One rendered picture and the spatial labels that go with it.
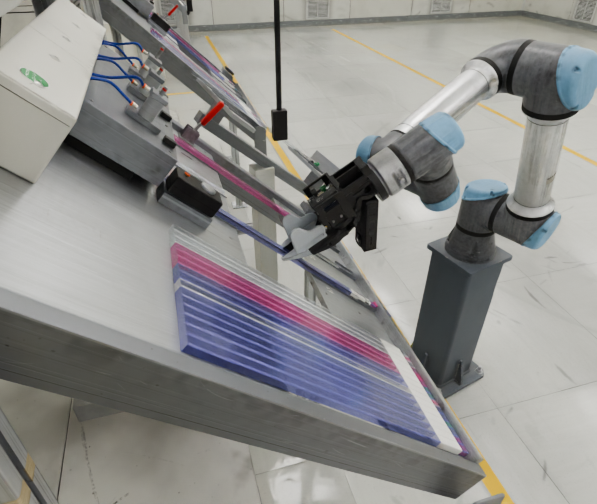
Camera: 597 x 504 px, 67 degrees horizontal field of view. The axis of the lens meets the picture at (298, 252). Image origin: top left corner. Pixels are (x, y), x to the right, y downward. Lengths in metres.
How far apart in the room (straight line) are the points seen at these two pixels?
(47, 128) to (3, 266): 0.15
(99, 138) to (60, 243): 0.21
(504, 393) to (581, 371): 0.35
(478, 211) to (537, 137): 0.30
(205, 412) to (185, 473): 0.45
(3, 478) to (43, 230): 0.20
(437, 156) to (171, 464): 0.69
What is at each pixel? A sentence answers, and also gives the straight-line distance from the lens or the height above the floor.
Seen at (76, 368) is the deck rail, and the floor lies 1.11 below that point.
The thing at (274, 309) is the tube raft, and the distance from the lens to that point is 0.59.
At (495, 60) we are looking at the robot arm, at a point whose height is 1.14.
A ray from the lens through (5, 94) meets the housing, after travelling 0.48.
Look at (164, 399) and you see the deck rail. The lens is 0.42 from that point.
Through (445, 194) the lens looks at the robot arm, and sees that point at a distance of 0.87.
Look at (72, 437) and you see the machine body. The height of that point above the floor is 0.62.
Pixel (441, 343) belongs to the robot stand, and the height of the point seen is 0.21.
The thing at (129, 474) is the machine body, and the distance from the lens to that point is 0.90.
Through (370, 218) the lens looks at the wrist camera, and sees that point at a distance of 0.80.
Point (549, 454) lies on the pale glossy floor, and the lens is 1.79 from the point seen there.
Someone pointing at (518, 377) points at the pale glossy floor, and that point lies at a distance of 1.95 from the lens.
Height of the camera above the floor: 1.37
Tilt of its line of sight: 35 degrees down
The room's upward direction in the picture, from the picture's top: straight up
